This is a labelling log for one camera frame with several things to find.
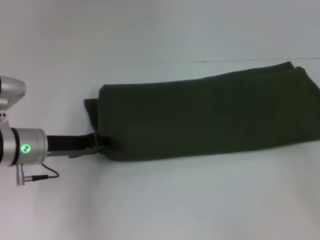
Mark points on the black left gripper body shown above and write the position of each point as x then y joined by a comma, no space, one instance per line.
67,143

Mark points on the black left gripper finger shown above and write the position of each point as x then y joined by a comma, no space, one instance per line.
93,152
106,141

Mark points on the dark green shirt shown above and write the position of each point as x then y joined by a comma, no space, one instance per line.
212,112

